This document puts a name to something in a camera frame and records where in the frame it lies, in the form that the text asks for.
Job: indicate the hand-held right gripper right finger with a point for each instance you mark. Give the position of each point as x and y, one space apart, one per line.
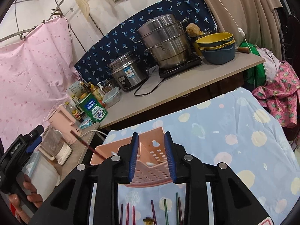
170 161

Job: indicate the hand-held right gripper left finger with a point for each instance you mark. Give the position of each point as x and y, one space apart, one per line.
132 161

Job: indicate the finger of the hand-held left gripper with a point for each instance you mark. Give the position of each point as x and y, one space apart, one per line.
32 144

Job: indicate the pink perforated utensil basket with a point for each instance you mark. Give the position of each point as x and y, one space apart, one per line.
150 172

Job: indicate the dark red chopstick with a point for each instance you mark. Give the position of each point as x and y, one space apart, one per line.
86 144

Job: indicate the bunch of coloured chopsticks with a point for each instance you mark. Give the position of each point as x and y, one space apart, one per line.
165 212

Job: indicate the person's left hand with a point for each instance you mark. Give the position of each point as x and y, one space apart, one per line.
35 199

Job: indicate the white spoon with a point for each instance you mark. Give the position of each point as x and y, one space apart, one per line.
148 163

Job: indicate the white blender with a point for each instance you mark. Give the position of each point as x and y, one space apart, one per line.
54 145

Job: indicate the pink electric kettle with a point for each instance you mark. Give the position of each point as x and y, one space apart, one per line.
63 121

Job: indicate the small dark sauce bottle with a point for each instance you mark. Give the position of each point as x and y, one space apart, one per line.
75 113

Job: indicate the blue tissue packet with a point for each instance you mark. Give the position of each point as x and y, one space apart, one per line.
86 123

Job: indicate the blue printed tablecloth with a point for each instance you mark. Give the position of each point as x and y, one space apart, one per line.
222 133

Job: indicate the green canister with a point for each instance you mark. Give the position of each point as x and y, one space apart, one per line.
93 110

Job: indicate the clear food container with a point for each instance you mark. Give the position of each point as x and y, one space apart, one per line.
111 98

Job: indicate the pink dotted curtain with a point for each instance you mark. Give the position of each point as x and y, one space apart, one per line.
30 75

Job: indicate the yellow label sauce bottle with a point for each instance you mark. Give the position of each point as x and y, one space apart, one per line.
97 92

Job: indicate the silver rice cooker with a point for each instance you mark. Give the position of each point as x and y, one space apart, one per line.
127 72

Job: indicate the black induction cooker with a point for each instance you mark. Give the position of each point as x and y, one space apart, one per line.
187 64

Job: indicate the blue basin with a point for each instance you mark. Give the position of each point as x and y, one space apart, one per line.
219 56

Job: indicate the stainless steel steamer pot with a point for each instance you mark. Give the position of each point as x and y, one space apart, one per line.
164 44

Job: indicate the navy palm print cloth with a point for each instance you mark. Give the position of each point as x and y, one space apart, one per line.
112 42

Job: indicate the green cloth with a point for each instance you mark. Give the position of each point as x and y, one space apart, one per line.
257 72

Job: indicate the pink pineapple print cloth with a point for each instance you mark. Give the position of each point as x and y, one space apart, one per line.
276 93

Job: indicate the yellow bowl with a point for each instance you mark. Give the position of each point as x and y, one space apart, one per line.
215 38

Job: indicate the brown loofah sponge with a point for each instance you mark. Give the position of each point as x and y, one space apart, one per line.
193 29

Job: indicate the light floral cloth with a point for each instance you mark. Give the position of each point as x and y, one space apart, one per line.
271 61

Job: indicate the beige hanging cutting board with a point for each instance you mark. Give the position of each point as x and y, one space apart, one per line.
82 4

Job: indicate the beige curtain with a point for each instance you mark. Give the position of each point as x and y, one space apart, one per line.
246 9

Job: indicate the metal curtain rail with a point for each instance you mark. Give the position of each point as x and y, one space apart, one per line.
28 30

